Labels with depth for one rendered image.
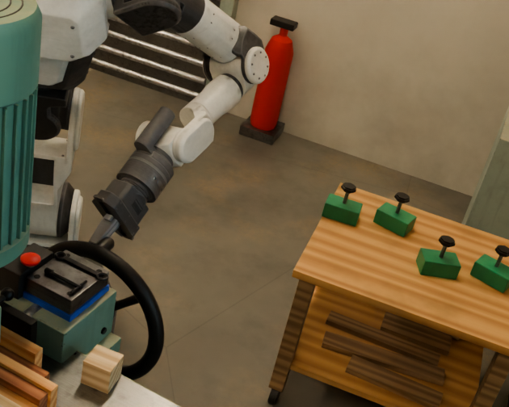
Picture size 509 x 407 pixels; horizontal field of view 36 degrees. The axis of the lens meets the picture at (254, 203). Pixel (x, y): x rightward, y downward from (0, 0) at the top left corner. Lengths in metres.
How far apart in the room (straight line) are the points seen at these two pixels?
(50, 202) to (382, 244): 0.99
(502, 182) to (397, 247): 0.69
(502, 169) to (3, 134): 2.28
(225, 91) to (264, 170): 2.08
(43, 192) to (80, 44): 0.58
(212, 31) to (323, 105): 2.44
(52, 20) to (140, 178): 0.32
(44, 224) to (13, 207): 1.08
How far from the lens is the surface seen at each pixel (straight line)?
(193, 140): 1.54
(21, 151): 0.93
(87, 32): 1.51
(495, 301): 2.35
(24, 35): 0.86
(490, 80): 3.83
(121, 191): 1.47
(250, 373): 2.61
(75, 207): 2.03
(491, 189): 2.99
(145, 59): 4.26
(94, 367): 1.19
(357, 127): 4.00
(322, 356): 2.47
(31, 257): 1.25
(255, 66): 1.67
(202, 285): 2.91
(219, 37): 1.62
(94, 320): 1.27
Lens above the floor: 1.78
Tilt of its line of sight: 31 degrees down
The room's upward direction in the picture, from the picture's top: 13 degrees clockwise
